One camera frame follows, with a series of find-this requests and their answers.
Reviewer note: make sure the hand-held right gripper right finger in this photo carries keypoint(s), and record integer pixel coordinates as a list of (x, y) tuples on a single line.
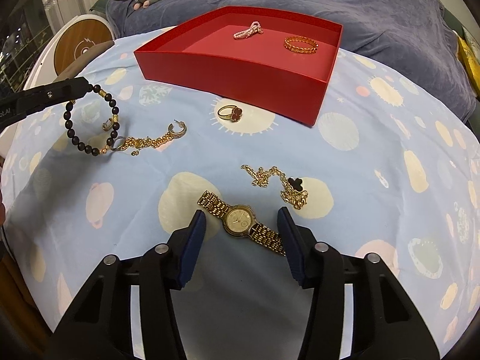
[(292, 247)]

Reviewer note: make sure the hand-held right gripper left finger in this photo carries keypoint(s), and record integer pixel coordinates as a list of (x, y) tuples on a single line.
[(193, 249)]

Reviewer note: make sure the gold wristwatch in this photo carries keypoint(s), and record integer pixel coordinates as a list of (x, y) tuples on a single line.
[(237, 223)]

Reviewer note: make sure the small gold hoop earring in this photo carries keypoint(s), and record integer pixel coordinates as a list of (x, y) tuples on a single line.
[(107, 124)]

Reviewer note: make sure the round white wooden-face device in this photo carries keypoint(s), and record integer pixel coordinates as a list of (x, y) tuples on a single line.
[(75, 41)]

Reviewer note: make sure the yellow pillow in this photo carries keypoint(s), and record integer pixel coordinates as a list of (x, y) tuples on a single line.
[(468, 56)]

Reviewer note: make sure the white sheer curtain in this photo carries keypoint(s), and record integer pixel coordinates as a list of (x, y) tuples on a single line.
[(56, 0)]

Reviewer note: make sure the light blue printed cloth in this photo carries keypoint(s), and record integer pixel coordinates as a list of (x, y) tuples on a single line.
[(112, 202)]

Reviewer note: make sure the gold cuff bangle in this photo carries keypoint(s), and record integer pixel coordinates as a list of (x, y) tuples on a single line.
[(288, 47)]

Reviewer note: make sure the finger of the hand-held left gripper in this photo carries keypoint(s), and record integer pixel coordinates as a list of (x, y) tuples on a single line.
[(56, 95)]

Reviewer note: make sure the red cardboard box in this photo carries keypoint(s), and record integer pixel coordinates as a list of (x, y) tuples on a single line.
[(243, 78)]

